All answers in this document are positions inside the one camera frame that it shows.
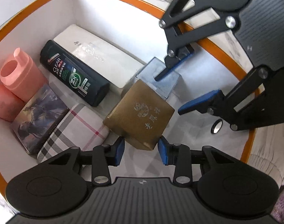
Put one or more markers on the illustrated tin box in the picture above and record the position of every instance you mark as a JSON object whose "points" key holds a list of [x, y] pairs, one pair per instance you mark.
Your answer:
{"points": [[38, 118]]}

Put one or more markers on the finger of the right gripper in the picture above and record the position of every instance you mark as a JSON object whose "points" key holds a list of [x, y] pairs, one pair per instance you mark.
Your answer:
{"points": [[216, 103], [180, 41]]}

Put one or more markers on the dark Clear shampoo bottle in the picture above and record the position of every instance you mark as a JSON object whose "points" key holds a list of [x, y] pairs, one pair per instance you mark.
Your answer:
{"points": [[72, 72]]}

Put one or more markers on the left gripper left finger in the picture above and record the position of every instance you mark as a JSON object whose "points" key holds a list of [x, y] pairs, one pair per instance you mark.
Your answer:
{"points": [[105, 156]]}

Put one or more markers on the pink cylindrical container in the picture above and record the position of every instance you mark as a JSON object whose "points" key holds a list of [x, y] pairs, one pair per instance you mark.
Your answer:
{"points": [[21, 76]]}

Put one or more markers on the orange-rimmed white storage box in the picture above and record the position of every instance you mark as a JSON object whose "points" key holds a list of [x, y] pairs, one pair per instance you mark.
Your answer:
{"points": [[60, 189]]}

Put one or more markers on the brown cardboard gift box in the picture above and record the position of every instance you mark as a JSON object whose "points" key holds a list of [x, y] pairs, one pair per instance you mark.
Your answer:
{"points": [[141, 117]]}

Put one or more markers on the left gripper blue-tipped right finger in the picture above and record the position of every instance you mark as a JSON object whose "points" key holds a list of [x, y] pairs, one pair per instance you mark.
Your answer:
{"points": [[179, 156]]}

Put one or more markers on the white glasses case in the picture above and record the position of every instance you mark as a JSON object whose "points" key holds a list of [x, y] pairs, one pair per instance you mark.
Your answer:
{"points": [[107, 60]]}

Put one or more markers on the plaid pattern case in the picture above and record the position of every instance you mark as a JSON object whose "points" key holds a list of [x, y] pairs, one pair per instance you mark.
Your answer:
{"points": [[81, 128]]}

